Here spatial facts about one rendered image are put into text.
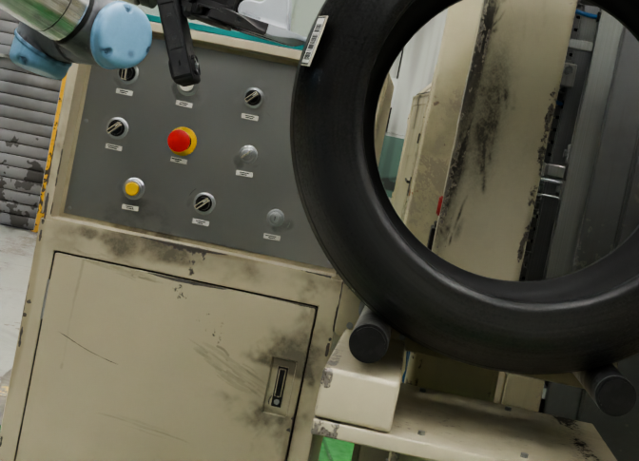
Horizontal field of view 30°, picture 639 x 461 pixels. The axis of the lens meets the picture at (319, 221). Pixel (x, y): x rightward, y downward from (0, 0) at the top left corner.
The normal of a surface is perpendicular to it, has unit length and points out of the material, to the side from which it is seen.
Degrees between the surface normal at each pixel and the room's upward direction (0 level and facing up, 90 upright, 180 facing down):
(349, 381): 90
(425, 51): 90
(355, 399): 90
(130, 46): 90
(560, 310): 100
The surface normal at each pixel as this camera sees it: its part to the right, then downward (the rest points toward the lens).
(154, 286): -0.09, 0.04
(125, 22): 0.66, 0.18
